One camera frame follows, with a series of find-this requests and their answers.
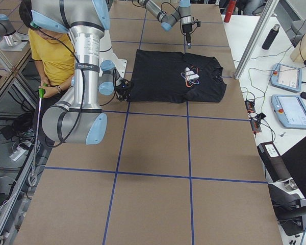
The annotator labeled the black graphic t-shirt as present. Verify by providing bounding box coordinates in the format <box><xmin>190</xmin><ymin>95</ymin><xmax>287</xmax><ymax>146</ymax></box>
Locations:
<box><xmin>128</xmin><ymin>50</ymin><xmax>226</xmax><ymax>103</ymax></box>

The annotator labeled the brown paper table cover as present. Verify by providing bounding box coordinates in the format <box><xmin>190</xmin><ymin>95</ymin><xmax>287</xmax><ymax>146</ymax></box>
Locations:
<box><xmin>14</xmin><ymin>5</ymin><xmax>282</xmax><ymax>244</ymax></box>

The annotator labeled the black water bottle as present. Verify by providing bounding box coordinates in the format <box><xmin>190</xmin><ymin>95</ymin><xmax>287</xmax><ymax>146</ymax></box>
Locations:
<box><xmin>262</xmin><ymin>24</ymin><xmax>281</xmax><ymax>50</ymax></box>

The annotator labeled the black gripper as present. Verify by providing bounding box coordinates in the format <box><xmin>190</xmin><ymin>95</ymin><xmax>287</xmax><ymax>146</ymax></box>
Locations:
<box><xmin>114</xmin><ymin>79</ymin><xmax>133</xmax><ymax>101</ymax></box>
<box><xmin>181</xmin><ymin>20</ymin><xmax>201</xmax><ymax>48</ymax></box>

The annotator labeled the upper teach pendant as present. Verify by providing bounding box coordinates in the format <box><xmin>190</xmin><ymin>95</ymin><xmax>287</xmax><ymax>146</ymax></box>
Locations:
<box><xmin>270</xmin><ymin>63</ymin><xmax>302</xmax><ymax>93</ymax></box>

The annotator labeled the lower teach pendant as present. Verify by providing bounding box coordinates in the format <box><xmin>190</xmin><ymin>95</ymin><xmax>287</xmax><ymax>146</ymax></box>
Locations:
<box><xmin>271</xmin><ymin>94</ymin><xmax>306</xmax><ymax>129</ymax></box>

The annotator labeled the green handled reacher grabber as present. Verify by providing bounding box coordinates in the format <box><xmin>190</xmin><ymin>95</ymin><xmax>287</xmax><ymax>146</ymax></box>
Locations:
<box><xmin>28</xmin><ymin>88</ymin><xmax>45</xmax><ymax>187</ymax></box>

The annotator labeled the aluminium frame post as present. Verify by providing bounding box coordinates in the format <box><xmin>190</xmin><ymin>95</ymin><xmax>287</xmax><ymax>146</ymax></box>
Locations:
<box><xmin>234</xmin><ymin>0</ymin><xmax>279</xmax><ymax>80</ymax></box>

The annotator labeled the person in yellow shirt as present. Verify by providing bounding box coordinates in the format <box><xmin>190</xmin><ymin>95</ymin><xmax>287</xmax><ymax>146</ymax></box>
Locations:
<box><xmin>19</xmin><ymin>1</ymin><xmax>74</xmax><ymax>146</ymax></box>

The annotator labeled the black desktop box device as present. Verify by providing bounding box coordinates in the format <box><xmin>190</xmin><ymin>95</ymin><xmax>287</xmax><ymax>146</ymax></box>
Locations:
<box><xmin>257</xmin><ymin>141</ymin><xmax>292</xmax><ymax>183</ymax></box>

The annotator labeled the black monitor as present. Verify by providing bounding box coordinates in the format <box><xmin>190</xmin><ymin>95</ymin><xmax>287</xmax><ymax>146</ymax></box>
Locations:
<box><xmin>282</xmin><ymin>137</ymin><xmax>306</xmax><ymax>198</ymax></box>

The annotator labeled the orange connector strip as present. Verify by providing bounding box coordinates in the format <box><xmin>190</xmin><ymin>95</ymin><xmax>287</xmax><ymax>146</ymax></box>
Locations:
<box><xmin>245</xmin><ymin>100</ymin><xmax>262</xmax><ymax>135</ymax></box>

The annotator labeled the white power strip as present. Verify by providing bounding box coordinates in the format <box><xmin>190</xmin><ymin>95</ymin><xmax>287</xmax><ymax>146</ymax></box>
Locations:
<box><xmin>10</xmin><ymin>143</ymin><xmax>30</xmax><ymax>161</ymax></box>

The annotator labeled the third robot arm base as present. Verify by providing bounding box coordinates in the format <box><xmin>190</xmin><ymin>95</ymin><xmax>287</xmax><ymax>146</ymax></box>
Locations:
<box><xmin>0</xmin><ymin>14</ymin><xmax>29</xmax><ymax>52</ymax></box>

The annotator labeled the red metal bottle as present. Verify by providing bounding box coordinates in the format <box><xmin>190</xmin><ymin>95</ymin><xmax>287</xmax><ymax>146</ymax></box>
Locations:
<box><xmin>223</xmin><ymin>0</ymin><xmax>237</xmax><ymax>23</ymax></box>

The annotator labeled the teach pendant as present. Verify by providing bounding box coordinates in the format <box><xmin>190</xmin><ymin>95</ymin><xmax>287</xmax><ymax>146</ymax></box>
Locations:
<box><xmin>270</xmin><ymin>63</ymin><xmax>302</xmax><ymax>93</ymax></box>
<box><xmin>271</xmin><ymin>94</ymin><xmax>306</xmax><ymax>129</ymax></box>

